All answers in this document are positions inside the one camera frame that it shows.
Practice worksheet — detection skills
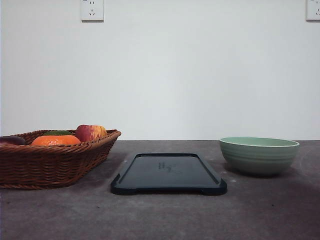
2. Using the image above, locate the light green ceramic bowl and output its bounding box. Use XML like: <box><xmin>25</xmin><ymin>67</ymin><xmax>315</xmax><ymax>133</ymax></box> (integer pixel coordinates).
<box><xmin>220</xmin><ymin>137</ymin><xmax>300</xmax><ymax>175</ymax></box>

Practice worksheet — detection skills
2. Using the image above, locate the brown wicker basket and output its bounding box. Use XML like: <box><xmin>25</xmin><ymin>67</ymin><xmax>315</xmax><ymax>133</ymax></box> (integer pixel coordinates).
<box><xmin>0</xmin><ymin>124</ymin><xmax>121</xmax><ymax>190</ymax></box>

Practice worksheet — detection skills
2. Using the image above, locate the dark green rectangular tray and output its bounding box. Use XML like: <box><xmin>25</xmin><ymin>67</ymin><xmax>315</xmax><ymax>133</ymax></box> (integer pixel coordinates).
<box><xmin>110</xmin><ymin>153</ymin><xmax>227</xmax><ymax>195</ymax></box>

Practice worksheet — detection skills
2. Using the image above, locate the red yellow apple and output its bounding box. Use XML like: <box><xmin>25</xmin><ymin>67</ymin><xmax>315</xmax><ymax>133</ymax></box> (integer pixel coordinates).
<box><xmin>76</xmin><ymin>124</ymin><xmax>107</xmax><ymax>142</ymax></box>

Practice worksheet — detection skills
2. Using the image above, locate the orange mandarin fruit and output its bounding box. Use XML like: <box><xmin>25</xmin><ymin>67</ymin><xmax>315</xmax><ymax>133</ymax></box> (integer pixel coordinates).
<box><xmin>31</xmin><ymin>135</ymin><xmax>81</xmax><ymax>146</ymax></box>

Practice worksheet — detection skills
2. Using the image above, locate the green round fruit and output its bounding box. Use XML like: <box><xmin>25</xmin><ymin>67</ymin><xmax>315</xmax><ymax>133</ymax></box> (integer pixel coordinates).
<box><xmin>43</xmin><ymin>130</ymin><xmax>73</xmax><ymax>136</ymax></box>

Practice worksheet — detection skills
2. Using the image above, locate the dark purple fruit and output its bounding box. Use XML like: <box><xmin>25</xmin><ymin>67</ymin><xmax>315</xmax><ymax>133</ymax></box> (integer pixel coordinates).
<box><xmin>0</xmin><ymin>136</ymin><xmax>25</xmax><ymax>145</ymax></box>

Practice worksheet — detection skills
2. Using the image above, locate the white wall socket left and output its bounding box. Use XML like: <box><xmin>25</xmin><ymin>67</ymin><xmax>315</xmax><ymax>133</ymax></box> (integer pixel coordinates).
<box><xmin>80</xmin><ymin>0</ymin><xmax>105</xmax><ymax>24</ymax></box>

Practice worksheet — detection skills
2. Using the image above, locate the white wall socket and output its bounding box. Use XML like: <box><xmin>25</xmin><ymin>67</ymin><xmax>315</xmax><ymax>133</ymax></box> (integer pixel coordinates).
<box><xmin>304</xmin><ymin>0</ymin><xmax>320</xmax><ymax>23</ymax></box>
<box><xmin>80</xmin><ymin>0</ymin><xmax>105</xmax><ymax>24</ymax></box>

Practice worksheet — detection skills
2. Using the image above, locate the white wall socket right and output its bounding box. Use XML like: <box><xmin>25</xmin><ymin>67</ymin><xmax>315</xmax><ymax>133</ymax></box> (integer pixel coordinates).
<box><xmin>304</xmin><ymin>0</ymin><xmax>320</xmax><ymax>23</ymax></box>

